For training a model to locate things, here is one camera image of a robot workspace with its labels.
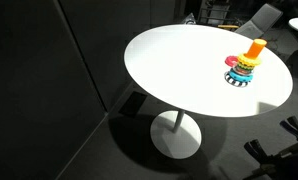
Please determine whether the black white striped base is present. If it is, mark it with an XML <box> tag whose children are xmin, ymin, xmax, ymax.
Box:
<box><xmin>224</xmin><ymin>72</ymin><xmax>249</xmax><ymax>87</ymax></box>

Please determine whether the grey chair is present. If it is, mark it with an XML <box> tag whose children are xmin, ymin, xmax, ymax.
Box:
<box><xmin>235</xmin><ymin>4</ymin><xmax>283</xmax><ymax>39</ymax></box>

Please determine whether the white round pedestal table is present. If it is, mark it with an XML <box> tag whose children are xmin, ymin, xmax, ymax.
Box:
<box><xmin>124</xmin><ymin>24</ymin><xmax>293</xmax><ymax>159</ymax></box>

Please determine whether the green multicolour toy ring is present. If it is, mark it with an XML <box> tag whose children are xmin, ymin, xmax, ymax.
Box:
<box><xmin>234</xmin><ymin>63</ymin><xmax>256</xmax><ymax>75</ymax></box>

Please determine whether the black floor mat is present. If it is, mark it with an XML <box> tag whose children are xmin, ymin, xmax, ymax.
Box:
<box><xmin>119</xmin><ymin>91</ymin><xmax>146</xmax><ymax>117</ymax></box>

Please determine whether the orange ring holder post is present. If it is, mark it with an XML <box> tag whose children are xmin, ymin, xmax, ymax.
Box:
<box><xmin>245</xmin><ymin>39</ymin><xmax>267</xmax><ymax>59</ymax></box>

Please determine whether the yellow toy ring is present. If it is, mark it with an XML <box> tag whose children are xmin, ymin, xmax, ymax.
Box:
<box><xmin>237</xmin><ymin>53</ymin><xmax>262</xmax><ymax>68</ymax></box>

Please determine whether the black clamp on stand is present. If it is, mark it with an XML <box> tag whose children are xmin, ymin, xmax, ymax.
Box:
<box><xmin>243</xmin><ymin>116</ymin><xmax>298</xmax><ymax>180</ymax></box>

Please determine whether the yellow bar in background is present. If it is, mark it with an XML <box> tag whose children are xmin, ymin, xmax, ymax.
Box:
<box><xmin>217</xmin><ymin>25</ymin><xmax>240</xmax><ymax>29</ymax></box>

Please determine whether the red toy ring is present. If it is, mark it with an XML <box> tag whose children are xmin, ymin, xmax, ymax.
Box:
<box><xmin>224</xmin><ymin>55</ymin><xmax>239</xmax><ymax>67</ymax></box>

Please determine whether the blue toy ring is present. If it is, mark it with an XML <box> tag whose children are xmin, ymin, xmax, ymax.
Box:
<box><xmin>228</xmin><ymin>68</ymin><xmax>254</xmax><ymax>83</ymax></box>

